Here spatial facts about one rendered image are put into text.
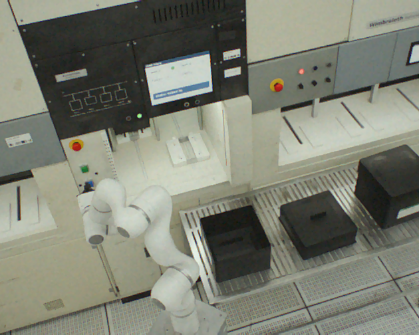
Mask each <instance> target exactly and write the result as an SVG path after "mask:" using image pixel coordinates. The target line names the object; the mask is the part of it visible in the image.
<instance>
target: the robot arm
mask: <svg viewBox="0 0 419 335"><path fill-rule="evenodd" d="M77 200H78V206H79V209H80V213H82V220H83V223H84V233H85V237H86V242H87V243H88V244H89V245H101V244H103V242H105V240H106V236H107V235H117V234H119V233H120V234H121V235H122V236H123V237H127V238H135V237H137V236H140V235H141V234H143V232H145V233H144V244H145V246H146V248H147V251H148V252H149V254H150V256H151V257H152V259H153V261H154V262H155V263H158V264H159V265H162V266H169V267H168V269H167V270H166V271H165V272H164V273H163V275H162V276H161V277H160V279H159V280H158V282H156V283H155V285H154V286H153V289H152V292H151V299H152V302H153V303H154V305H156V307H158V308H159V309H162V310H165V311H168V312H169V313H170V315H169V317H168V319H167V320H166V322H165V332H166V334H167V335H206V332H207V330H208V321H207V318H206V316H205V314H204V313H203V312H202V311H201V310H199V309H198V308H197V304H196V298H195V297H194V294H193V292H192V291H191V290H190V289H191V288H192V285H193V284H194V283H195V282H196V281H197V280H198V278H199V275H200V266H199V265H198V263H197V262H196V261H195V260H193V258H191V257H190V256H188V255H185V254H183V253H181V252H180V251H179V250H178V248H177V247H176V246H175V244H174V242H173V239H172V236H171V234H170V220H171V216H172V199H171V196H170V193H169V192H168V190H166V189H164V188H163V187H162V186H159V185H151V186H150V187H147V188H146V189H145V190H143V191H142V192H141V193H140V195H138V196H137V197H136V198H135V199H134V200H133V201H132V202H131V204H130V205H128V206H127V207H126V189H125V187H124V186H123V184H122V183H121V182H120V181H118V180H116V179H112V178H105V179H103V180H101V181H99V182H98V185H97V186H96V189H92V188H91V185H90V184H88V182H85V185H84V191H83V192H82V194H80V195H78V196H77Z"/></svg>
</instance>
